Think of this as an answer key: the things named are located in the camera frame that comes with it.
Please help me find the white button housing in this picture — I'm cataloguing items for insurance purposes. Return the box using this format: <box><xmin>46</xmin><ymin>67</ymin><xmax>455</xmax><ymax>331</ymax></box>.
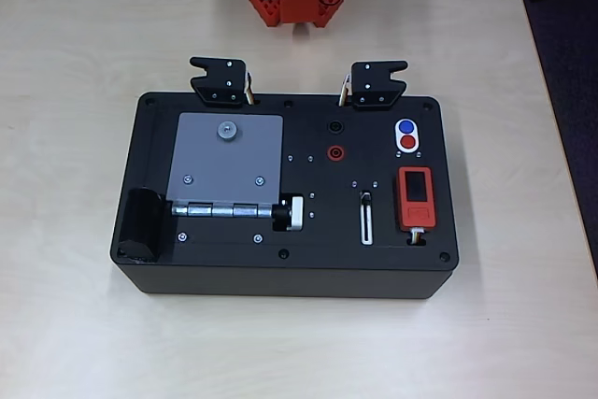
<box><xmin>393</xmin><ymin>117</ymin><xmax>421</xmax><ymax>154</ymax></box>

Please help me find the white hinge sensor block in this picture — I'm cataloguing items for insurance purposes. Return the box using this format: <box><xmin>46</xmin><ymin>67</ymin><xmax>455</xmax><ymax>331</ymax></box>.
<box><xmin>285</xmin><ymin>196</ymin><xmax>305</xmax><ymax>232</ymax></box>

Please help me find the grey hinged door plate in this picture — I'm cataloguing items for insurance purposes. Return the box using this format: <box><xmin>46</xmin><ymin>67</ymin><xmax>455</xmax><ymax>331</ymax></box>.
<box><xmin>166</xmin><ymin>112</ymin><xmax>285</xmax><ymax>207</ymax></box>

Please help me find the round grey door knob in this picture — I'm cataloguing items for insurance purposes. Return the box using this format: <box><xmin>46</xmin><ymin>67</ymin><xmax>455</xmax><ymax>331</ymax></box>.
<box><xmin>216</xmin><ymin>119</ymin><xmax>239</xmax><ymax>142</ymax></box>

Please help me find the silver metal door hinge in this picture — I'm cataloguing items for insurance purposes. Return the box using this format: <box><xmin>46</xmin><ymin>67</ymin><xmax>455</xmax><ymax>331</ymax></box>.
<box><xmin>170</xmin><ymin>201</ymin><xmax>275</xmax><ymax>219</ymax></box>

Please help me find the black task board box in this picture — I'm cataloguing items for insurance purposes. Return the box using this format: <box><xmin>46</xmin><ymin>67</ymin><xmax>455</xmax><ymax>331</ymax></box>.
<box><xmin>109</xmin><ymin>90</ymin><xmax>462</xmax><ymax>301</ymax></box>

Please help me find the red display module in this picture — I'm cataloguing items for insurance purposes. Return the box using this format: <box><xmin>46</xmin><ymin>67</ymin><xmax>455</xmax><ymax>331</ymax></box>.
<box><xmin>395</xmin><ymin>165</ymin><xmax>439</xmax><ymax>232</ymax></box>

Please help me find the black rounded probe holder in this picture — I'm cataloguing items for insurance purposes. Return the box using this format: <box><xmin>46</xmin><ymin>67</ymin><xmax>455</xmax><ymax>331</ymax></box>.
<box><xmin>115</xmin><ymin>187</ymin><xmax>164</xmax><ymax>264</ymax></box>

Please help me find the black screwed cable bracket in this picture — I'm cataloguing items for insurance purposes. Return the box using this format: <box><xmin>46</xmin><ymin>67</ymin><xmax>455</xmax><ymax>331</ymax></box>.
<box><xmin>349</xmin><ymin>60</ymin><xmax>408</xmax><ymax>112</ymax></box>
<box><xmin>189</xmin><ymin>56</ymin><xmax>249</xmax><ymax>108</ymax></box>

